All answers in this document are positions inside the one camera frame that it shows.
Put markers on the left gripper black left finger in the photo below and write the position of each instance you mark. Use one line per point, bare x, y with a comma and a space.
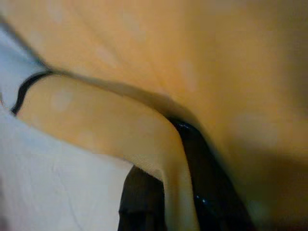
142, 204

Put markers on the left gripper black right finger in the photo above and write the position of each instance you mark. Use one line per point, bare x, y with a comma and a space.
207, 183

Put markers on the yellow cartoon egg blanket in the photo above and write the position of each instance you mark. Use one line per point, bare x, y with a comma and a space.
168, 60

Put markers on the white quilted mattress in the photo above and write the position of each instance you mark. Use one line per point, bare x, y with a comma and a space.
48, 192

